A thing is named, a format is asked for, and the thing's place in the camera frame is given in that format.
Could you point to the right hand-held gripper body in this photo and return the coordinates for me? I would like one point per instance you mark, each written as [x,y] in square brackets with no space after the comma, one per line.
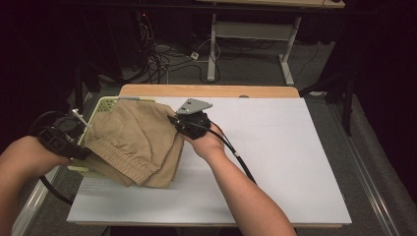
[193,119]

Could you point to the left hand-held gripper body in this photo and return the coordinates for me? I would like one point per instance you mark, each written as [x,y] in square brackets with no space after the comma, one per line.
[62,137]

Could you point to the tan shorts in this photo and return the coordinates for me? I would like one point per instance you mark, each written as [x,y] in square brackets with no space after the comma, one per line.
[134,144]

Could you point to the pale yellow plastic basket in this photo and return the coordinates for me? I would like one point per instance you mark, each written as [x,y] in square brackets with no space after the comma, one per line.
[106,104]

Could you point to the person's left hand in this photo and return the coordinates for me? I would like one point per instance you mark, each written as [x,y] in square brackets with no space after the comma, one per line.
[42,152]

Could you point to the person's right hand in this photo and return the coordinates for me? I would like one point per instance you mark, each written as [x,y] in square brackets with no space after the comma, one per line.
[206,146]

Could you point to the wooden table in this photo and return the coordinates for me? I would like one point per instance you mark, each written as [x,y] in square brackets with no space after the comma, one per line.
[196,90]

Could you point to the black metal stand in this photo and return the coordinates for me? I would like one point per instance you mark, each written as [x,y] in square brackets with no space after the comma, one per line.
[78,88]
[346,108]

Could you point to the white power adapter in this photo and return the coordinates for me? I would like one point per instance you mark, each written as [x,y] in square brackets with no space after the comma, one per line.
[194,55]

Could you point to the white board sheet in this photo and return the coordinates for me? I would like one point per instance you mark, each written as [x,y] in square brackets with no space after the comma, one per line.
[278,147]

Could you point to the metal floor rail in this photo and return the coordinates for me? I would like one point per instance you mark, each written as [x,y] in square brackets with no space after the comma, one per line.
[367,183]
[31,206]

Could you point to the white frame desk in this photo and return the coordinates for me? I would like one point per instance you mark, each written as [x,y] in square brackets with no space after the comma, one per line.
[252,31]

